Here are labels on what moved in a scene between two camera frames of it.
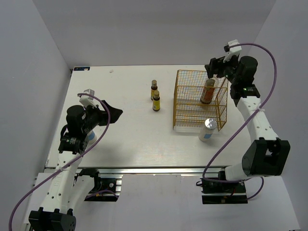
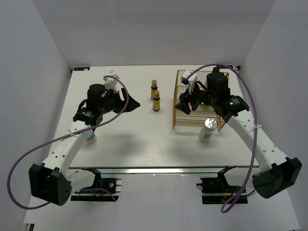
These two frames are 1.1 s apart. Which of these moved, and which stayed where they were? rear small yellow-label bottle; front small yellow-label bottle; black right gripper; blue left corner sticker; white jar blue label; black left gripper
Moved: black right gripper; black left gripper
Stayed: front small yellow-label bottle; white jar blue label; blue left corner sticker; rear small yellow-label bottle
